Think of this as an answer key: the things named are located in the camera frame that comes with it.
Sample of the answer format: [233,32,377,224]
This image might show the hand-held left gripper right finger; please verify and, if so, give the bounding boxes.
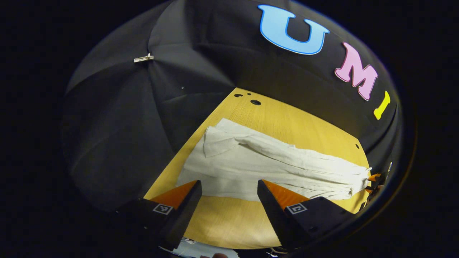
[257,179,355,251]

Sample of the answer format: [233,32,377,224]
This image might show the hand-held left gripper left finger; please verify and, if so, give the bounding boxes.
[115,180,203,250]

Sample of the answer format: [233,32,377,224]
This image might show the white jeans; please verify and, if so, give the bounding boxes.
[176,118,373,202]

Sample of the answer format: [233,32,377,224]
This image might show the black backdrop cloth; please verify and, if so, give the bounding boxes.
[61,0,404,215]

